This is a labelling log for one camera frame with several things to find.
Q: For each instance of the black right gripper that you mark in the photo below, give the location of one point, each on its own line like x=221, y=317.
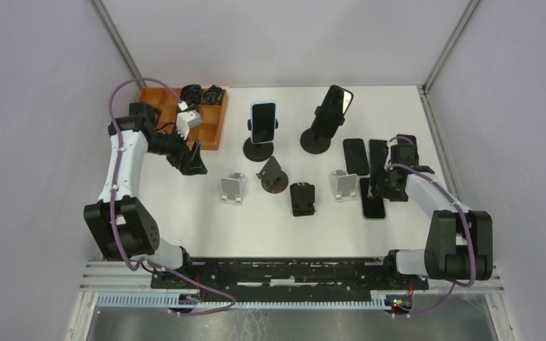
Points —
x=394, y=197

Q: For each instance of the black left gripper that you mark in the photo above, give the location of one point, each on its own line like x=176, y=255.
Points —
x=188, y=162

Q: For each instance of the silver edge smartphone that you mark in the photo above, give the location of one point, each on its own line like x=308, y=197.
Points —
x=373, y=208

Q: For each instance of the pink case smartphone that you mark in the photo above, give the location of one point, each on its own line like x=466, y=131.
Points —
x=409, y=139

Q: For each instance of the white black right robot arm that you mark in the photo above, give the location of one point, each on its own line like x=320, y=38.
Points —
x=459, y=245

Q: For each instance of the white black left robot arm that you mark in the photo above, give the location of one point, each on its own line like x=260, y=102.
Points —
x=122, y=227

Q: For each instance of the silver metal phone stand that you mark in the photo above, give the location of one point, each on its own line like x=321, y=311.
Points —
x=344, y=185

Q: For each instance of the silver stand left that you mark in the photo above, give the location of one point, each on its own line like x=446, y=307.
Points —
x=232, y=188

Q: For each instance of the black round clamp stand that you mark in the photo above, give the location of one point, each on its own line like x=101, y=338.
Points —
x=258, y=152

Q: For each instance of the round wooden base stand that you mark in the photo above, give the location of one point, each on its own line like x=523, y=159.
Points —
x=272, y=178

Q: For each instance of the black round tall stand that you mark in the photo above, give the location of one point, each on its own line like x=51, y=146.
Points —
x=317, y=138

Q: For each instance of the black folding phone stand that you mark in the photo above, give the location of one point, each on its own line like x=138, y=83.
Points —
x=302, y=199

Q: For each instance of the orange wooden organizer tray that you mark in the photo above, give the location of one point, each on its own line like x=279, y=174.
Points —
x=211, y=103

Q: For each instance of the blue case smartphone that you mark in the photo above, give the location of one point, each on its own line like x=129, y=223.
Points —
x=263, y=122

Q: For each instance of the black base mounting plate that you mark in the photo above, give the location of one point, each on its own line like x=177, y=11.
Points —
x=301, y=280

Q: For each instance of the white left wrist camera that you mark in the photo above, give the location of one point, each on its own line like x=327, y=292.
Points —
x=186, y=119

